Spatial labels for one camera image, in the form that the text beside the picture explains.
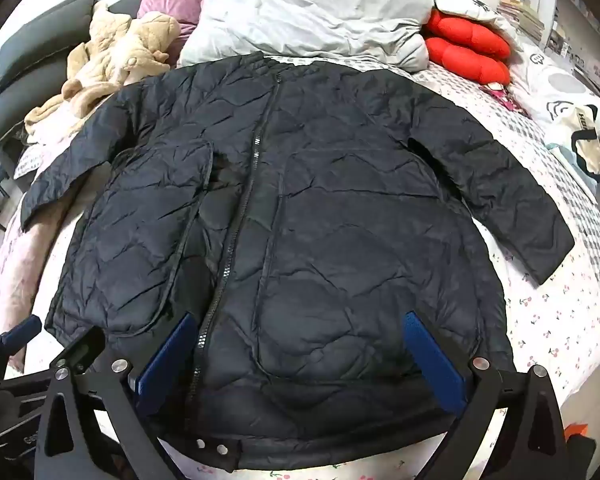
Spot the red puffer jacket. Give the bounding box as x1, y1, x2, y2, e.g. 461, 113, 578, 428
424, 7, 512, 86

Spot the dark grey sofa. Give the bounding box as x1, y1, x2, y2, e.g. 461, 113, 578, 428
0, 0, 147, 161

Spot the small pink patterned item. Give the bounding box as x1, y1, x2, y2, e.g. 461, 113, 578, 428
480, 82, 522, 112

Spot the white cloth with black print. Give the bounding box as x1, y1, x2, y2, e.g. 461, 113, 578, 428
430, 0, 520, 36

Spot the stack of books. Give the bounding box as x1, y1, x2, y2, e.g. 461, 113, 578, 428
497, 0, 547, 43

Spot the light grey pillow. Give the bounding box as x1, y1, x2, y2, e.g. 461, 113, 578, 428
177, 0, 433, 71

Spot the black quilted jacket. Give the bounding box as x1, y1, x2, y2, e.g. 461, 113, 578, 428
20, 52, 576, 473

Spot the white pillow with grey dots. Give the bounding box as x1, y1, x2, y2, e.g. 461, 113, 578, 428
510, 42, 600, 181

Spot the cherry print bed sheet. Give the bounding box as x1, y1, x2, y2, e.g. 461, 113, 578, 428
175, 232, 600, 480

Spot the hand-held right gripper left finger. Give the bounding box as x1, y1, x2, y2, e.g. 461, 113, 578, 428
35, 311, 245, 480

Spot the beige plush robe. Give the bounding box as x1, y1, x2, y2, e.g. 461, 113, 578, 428
24, 0, 182, 147

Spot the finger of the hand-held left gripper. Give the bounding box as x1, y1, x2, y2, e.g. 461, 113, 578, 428
0, 315, 44, 387

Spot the pink floral cloth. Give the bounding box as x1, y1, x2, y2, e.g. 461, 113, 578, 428
0, 147, 88, 343

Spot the white shelf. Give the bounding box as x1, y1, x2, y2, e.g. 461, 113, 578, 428
547, 0, 600, 92

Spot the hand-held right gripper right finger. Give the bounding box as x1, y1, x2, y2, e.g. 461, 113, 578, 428
403, 310, 572, 480

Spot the orange object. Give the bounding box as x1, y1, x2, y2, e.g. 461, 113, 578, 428
564, 422, 590, 457

